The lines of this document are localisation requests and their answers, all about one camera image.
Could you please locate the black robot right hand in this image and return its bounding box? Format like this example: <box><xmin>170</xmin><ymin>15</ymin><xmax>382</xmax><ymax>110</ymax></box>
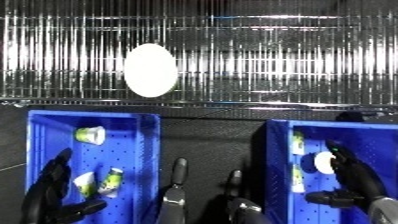
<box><xmin>303</xmin><ymin>139</ymin><xmax>391</xmax><ymax>210</ymax></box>

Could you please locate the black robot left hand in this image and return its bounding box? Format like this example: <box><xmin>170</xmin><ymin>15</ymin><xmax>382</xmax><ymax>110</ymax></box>
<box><xmin>19</xmin><ymin>147</ymin><xmax>111</xmax><ymax>224</ymax></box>

